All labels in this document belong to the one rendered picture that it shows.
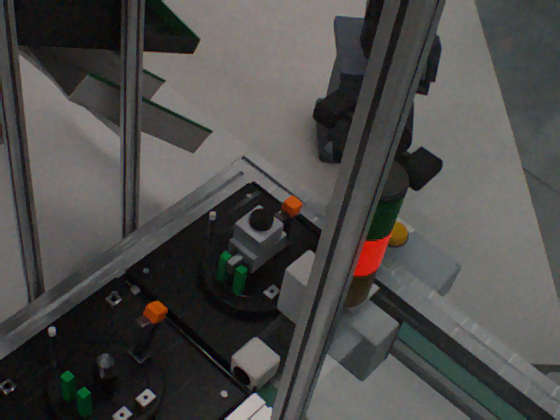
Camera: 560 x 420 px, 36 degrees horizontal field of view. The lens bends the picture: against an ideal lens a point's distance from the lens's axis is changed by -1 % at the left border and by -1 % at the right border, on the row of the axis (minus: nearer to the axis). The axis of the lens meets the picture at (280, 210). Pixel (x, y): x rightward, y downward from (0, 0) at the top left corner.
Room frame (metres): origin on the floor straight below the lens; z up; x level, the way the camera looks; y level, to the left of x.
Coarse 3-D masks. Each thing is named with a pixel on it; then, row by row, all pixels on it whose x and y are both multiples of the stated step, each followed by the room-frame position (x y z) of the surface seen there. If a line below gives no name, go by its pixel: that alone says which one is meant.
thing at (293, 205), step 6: (288, 198) 0.76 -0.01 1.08; (294, 198) 0.77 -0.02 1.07; (288, 204) 0.75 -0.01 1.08; (294, 204) 0.76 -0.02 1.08; (300, 204) 0.76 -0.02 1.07; (282, 210) 0.75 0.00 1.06; (288, 210) 0.75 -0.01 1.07; (294, 210) 0.75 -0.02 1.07; (300, 210) 0.76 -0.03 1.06; (276, 216) 0.74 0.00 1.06; (282, 216) 0.74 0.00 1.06; (288, 216) 0.74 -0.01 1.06; (294, 216) 0.76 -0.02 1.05; (282, 222) 0.73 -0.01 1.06; (288, 222) 0.75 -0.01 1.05; (288, 228) 0.75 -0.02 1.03; (288, 234) 0.75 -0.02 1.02
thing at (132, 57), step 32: (0, 0) 0.63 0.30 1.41; (128, 0) 0.77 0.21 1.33; (0, 32) 0.63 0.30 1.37; (128, 32) 0.77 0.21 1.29; (0, 64) 0.63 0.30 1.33; (128, 64) 0.77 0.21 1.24; (0, 96) 0.64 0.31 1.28; (128, 96) 0.77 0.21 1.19; (0, 128) 0.96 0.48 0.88; (128, 128) 0.77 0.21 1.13; (128, 160) 0.77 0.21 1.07; (32, 192) 0.64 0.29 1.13; (128, 192) 0.77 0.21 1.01; (32, 224) 0.64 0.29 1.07; (128, 224) 0.77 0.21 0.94; (32, 256) 0.63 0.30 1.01; (32, 288) 0.63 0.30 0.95
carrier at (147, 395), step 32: (128, 288) 0.65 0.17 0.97; (64, 320) 0.58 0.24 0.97; (96, 320) 0.59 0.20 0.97; (128, 320) 0.60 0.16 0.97; (32, 352) 0.52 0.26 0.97; (64, 352) 0.52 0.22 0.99; (96, 352) 0.53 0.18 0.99; (128, 352) 0.54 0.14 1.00; (160, 352) 0.56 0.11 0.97; (192, 352) 0.57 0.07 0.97; (32, 384) 0.48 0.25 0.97; (64, 384) 0.46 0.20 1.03; (96, 384) 0.48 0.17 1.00; (128, 384) 0.50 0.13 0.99; (160, 384) 0.51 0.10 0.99; (192, 384) 0.53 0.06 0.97; (224, 384) 0.54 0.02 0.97; (0, 416) 0.43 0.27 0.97; (32, 416) 0.44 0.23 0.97; (64, 416) 0.44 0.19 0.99; (96, 416) 0.45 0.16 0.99; (128, 416) 0.45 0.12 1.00; (160, 416) 0.48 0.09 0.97; (192, 416) 0.49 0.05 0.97; (224, 416) 0.50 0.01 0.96
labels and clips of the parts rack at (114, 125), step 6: (24, 54) 0.90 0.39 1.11; (30, 60) 0.89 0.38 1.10; (36, 66) 0.88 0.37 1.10; (42, 72) 0.88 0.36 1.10; (96, 114) 0.81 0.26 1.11; (102, 120) 0.81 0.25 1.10; (108, 120) 0.80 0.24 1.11; (114, 120) 0.80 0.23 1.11; (108, 126) 0.80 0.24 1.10; (114, 126) 0.79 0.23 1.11; (114, 132) 0.79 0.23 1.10
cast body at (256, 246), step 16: (256, 208) 0.73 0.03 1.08; (240, 224) 0.70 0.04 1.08; (256, 224) 0.69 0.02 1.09; (272, 224) 0.70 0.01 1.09; (240, 240) 0.69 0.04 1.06; (256, 240) 0.68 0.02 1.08; (272, 240) 0.70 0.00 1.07; (240, 256) 0.68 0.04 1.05; (256, 256) 0.68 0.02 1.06; (272, 256) 0.70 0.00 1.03
